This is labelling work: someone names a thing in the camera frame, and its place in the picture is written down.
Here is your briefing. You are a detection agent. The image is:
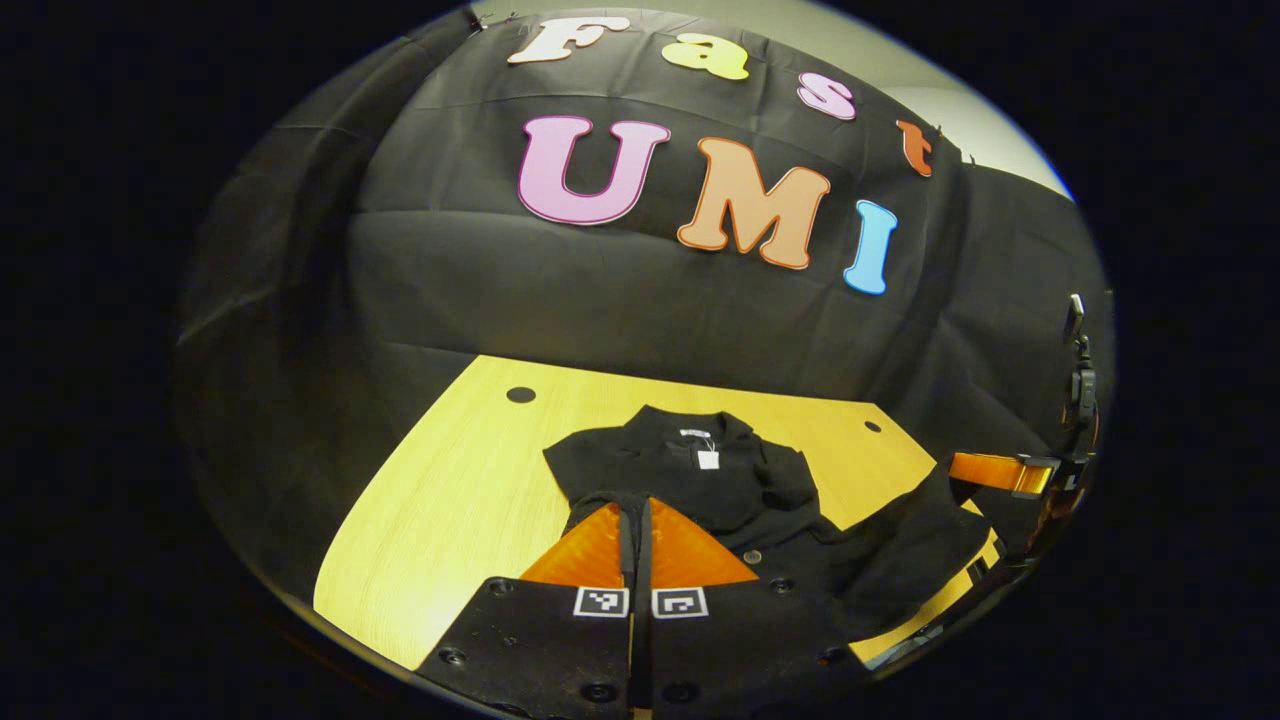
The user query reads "black button shirt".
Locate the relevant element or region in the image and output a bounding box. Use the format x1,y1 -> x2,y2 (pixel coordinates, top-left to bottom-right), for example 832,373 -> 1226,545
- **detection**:
543,405 -> 1001,641

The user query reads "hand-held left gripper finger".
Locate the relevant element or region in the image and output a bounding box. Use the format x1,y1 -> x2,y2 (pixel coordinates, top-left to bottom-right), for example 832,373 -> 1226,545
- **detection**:
637,495 -> 873,720
413,495 -> 641,720

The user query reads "black backdrop cloth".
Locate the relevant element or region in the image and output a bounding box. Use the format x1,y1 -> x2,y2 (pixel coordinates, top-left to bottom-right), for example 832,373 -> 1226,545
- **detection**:
170,5 -> 1111,601

